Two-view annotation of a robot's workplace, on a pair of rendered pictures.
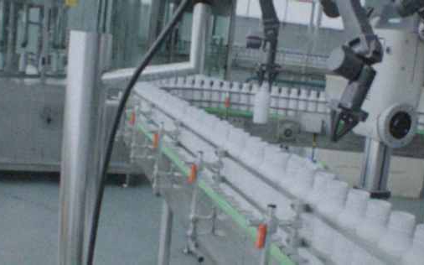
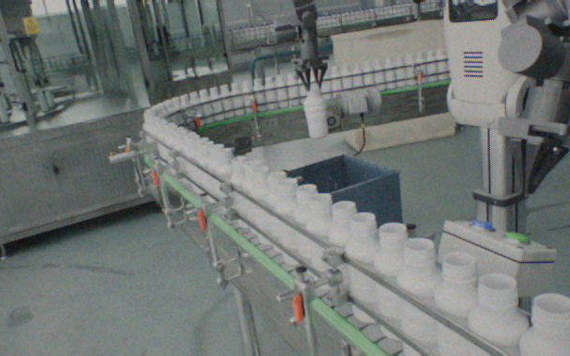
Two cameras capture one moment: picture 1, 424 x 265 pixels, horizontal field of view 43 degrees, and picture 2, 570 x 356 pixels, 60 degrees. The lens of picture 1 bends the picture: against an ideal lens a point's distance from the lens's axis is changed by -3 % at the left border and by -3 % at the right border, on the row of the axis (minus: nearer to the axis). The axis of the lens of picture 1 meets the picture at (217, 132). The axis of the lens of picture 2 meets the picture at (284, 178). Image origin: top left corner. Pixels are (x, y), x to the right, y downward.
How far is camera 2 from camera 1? 0.75 m
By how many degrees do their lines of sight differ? 10
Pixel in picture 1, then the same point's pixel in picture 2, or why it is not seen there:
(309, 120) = (352, 101)
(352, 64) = (554, 49)
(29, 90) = (21, 143)
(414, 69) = not seen: hidden behind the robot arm
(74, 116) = not seen: outside the picture
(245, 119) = (278, 119)
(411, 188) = (446, 126)
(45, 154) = (65, 206)
